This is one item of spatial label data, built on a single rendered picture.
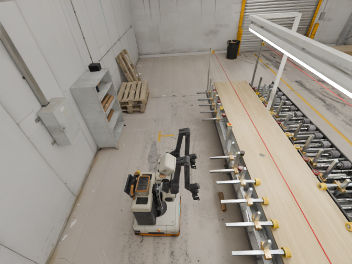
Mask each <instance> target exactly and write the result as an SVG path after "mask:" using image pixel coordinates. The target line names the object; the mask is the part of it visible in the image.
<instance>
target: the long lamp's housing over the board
mask: <svg viewBox="0 0 352 264"><path fill-rule="evenodd" d="M250 29H251V30H253V31H254V32H256V33H257V34H259V35H261V36H262V37H264V38H265V39H267V40H269V41H270V42H271V43H273V44H274V45H276V46H278V47H279V48H281V49H282V50H284V51H285V52H287V53H289V54H290V55H292V56H293V57H295V58H297V59H298V60H300V61H301V62H303V63H304V64H306V65H307V66H309V67H310V68H312V69H313V70H315V71H317V72H318V73H320V74H321V75H323V76H325V77H326V78H328V79H329V80H331V81H332V82H334V83H336V84H337V85H339V86H340V87H342V88H343V89H345V90H346V91H348V92H349V93H351V94H352V73H351V72H349V71H347V70H345V69H343V68H341V67H340V66H338V65H336V64H334V63H332V62H330V61H328V60H326V59H324V58H322V57H320V56H318V55H317V54H315V53H313V52H311V51H309V50H307V49H305V50H302V48H303V47H301V46H299V45H297V44H295V43H293V42H292V41H290V40H288V39H286V38H284V37H282V36H280V35H279V34H277V33H275V32H273V31H271V30H269V29H267V28H265V27H264V28H262V26H261V25H259V24H257V23H254V24H250V26H249V30H250Z"/></svg>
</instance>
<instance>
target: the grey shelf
mask: <svg viewBox="0 0 352 264"><path fill-rule="evenodd" d="M99 82H100V84H99V85H98V83H99ZM97 85H98V89H99V92H97V90H96V88H95V87H96V86H97ZM69 89H70V91H71V93H72V95H73V97H74V99H75V101H76V103H77V105H78V107H79V109H80V112H81V114H82V116H83V118H84V120H85V122H86V124H87V126H88V128H89V130H90V132H91V134H92V137H93V139H94V141H95V143H96V145H97V147H98V150H101V148H105V147H116V149H118V146H117V143H118V139H119V137H120V134H121V132H122V129H123V126H126V124H125V121H124V118H123V114H122V110H121V108H120V104H119V101H118V98H117V94H116V91H115V88H114V85H113V81H112V77H111V74H110V71H109V68H102V69H101V70H100V71H97V72H90V70H89V69H87V70H86V71H85V72H84V73H83V75H82V76H81V77H80V78H79V79H78V80H77V81H76V82H75V83H74V84H73V85H72V86H71V87H70V88H69ZM107 94H110V95H112V96H113V97H114V98H113V100H112V102H111V104H110V105H109V107H108V109H107V111H106V112H104V109H103V106H102V103H101V101H102V99H103V97H104V96H107ZM111 109H113V110H114V112H113V114H112V116H111V119H110V121H109V122H108V120H107V117H108V115H109V112H110V110H111Z"/></svg>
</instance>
